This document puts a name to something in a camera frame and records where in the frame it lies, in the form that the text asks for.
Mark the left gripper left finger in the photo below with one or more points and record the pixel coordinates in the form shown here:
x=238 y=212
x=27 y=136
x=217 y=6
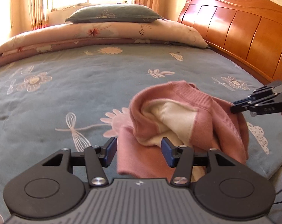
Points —
x=60 y=182

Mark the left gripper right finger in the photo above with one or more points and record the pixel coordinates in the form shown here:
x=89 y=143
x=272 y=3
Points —
x=220 y=184

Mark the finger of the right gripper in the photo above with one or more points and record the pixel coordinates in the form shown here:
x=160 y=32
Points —
x=260 y=92
x=259 y=104

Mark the pink and cream knit sweater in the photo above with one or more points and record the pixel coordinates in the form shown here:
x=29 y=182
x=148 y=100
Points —
x=186 y=116

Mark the orange wooden headboard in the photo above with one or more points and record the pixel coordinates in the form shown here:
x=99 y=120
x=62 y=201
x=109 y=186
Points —
x=248 y=32

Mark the blue floral bed sheet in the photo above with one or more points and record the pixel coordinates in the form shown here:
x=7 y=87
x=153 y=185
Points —
x=80 y=98

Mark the folded pink floral quilt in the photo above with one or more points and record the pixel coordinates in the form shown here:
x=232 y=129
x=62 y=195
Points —
x=69 y=36

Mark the orange striped curtain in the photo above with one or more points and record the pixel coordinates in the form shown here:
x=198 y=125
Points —
x=28 y=15

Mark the grey-blue floral pillow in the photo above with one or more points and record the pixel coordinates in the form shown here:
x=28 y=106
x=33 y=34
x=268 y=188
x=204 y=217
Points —
x=114 y=13

